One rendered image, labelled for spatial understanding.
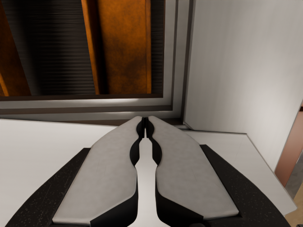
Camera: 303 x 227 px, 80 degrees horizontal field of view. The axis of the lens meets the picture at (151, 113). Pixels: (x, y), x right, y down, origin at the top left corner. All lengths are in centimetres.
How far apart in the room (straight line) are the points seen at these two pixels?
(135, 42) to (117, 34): 3
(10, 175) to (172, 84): 16
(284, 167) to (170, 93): 16
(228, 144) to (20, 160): 17
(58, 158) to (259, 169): 18
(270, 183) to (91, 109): 18
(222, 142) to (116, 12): 22
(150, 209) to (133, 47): 22
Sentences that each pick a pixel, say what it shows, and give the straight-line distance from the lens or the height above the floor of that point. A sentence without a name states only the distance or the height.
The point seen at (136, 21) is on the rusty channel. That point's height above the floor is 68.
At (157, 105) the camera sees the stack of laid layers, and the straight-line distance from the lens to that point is 16.
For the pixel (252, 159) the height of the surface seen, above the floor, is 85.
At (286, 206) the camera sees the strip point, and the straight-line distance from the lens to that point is 26.
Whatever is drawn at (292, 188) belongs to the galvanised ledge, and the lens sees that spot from 58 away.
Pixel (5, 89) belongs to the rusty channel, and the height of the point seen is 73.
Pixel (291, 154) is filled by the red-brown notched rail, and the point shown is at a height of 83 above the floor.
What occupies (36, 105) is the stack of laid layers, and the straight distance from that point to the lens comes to 18.
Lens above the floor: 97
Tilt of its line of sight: 63 degrees down
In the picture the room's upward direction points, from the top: 175 degrees clockwise
